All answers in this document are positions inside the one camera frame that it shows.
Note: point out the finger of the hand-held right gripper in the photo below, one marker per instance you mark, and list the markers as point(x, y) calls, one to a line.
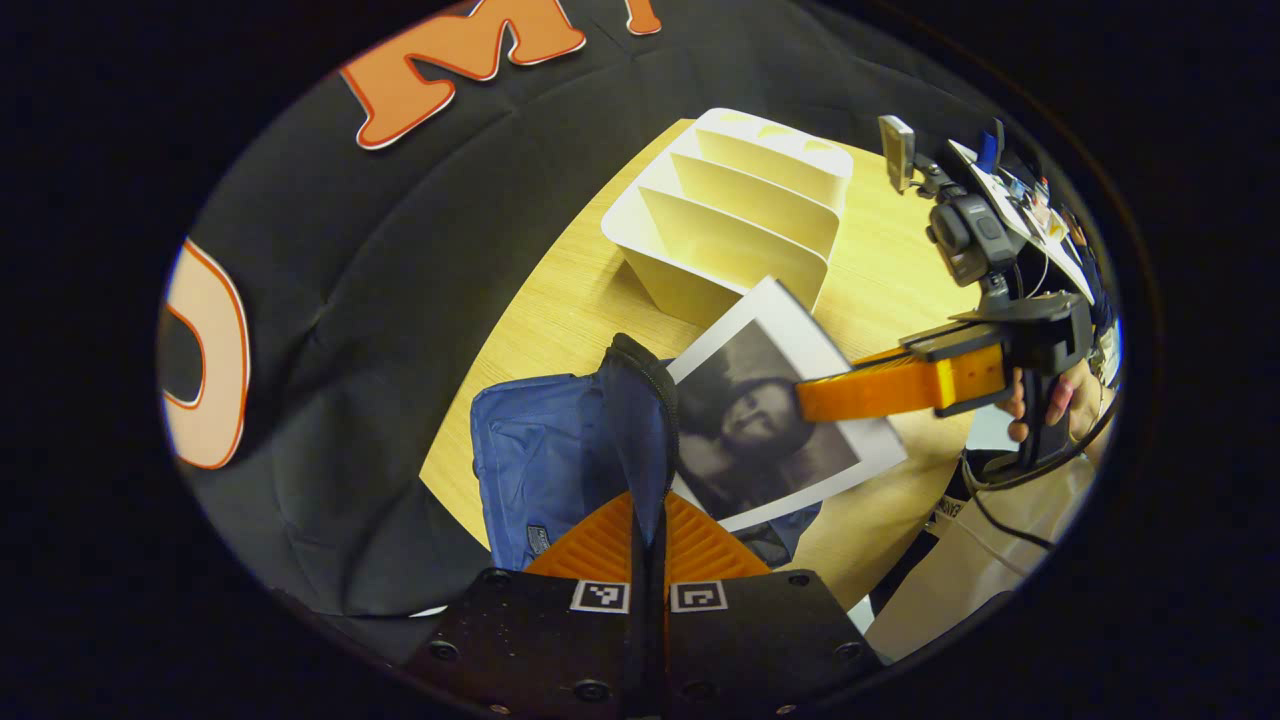
point(880, 390)

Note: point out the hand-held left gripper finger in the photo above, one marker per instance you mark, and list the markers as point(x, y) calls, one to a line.
point(638, 650)
point(662, 650)

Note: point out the grey portrait cover book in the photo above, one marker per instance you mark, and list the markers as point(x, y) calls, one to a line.
point(760, 430)

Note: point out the white bookshelf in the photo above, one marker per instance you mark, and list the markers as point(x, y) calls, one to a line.
point(740, 230)

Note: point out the blue schoolbag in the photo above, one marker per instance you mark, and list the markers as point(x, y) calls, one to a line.
point(550, 450)

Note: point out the person's white printed shirt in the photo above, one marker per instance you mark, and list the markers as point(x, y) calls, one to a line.
point(1040, 235)

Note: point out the black backdrop cloth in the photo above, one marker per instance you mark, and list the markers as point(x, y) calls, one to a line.
point(400, 300)

